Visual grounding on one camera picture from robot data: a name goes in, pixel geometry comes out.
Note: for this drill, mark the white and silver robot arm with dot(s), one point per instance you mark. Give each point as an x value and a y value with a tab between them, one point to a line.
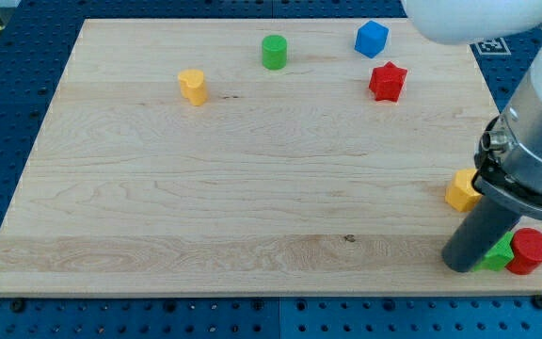
509	153

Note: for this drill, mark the light wooden board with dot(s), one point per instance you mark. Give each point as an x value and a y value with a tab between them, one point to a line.
290	182

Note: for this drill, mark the yellow heart block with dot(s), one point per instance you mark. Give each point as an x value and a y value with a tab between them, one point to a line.
193	86

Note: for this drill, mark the green cylinder block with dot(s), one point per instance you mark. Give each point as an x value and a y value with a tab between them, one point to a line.
274	52

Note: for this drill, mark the red star block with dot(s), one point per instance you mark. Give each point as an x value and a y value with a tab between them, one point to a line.
387	82

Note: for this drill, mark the blue cube block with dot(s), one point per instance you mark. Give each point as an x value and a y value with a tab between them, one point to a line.
371	39

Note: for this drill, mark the yellow pentagon block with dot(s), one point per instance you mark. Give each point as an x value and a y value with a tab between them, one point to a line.
460	193

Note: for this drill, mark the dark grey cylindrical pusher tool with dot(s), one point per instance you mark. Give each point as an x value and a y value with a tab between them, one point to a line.
479	232

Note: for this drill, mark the black and white fiducial marker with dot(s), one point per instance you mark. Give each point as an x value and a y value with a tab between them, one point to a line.
493	47

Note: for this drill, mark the red cylinder block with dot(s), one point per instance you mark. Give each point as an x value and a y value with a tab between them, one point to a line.
526	245

